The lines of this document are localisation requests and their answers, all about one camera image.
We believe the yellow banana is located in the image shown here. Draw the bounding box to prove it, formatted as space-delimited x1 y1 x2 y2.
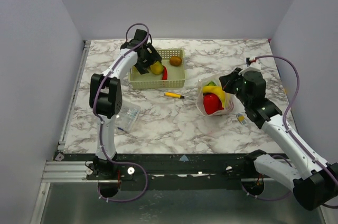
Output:
202 86 227 108

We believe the yellow green mango toy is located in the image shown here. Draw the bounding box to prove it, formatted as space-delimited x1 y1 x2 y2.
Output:
150 61 164 75

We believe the clear zip top bag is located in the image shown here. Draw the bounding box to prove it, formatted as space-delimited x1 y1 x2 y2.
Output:
195 74 234 116

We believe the red tomato toy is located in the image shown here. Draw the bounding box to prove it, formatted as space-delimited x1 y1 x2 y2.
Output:
203 93 222 115

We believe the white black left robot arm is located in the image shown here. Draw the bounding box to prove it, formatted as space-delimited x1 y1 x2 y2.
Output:
89 28 162 179

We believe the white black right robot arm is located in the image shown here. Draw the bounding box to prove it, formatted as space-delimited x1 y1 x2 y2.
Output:
219 68 337 211

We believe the red chili pepper toy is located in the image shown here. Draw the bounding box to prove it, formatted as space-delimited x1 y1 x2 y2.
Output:
162 67 168 80

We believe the beige perforated plastic basket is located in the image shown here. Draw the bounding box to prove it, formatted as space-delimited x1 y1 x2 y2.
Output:
128 49 186 89

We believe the small yellow blue clip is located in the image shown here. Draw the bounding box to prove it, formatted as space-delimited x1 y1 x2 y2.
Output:
236 114 247 125

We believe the brown kiwi toy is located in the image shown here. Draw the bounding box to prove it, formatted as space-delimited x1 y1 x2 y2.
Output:
170 56 182 67

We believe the clear plastic box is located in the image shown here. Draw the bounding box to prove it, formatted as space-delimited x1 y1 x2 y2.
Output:
115 101 141 133

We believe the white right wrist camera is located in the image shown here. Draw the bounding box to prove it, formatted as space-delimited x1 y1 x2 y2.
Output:
246 57 261 71

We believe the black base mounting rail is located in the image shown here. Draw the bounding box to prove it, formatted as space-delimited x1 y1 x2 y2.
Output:
54 152 291 192

